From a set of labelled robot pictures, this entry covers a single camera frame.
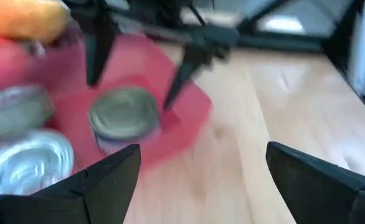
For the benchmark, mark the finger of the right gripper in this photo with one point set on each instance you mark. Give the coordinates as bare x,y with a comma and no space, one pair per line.
96,56
184,74

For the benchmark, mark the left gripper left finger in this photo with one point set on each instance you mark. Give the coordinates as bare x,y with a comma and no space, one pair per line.
92,196

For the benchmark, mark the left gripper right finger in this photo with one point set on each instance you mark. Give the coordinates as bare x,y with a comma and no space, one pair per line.
313,193

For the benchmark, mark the white round lid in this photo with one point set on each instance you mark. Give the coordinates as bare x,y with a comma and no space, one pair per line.
123,115

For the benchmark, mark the silver tin can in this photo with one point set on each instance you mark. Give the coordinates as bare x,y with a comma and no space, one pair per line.
17,109
26,161

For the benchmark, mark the red plastic tray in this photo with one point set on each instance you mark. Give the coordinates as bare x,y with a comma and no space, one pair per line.
182,130

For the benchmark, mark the yellow mango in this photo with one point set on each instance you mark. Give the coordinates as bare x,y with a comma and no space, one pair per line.
20,18

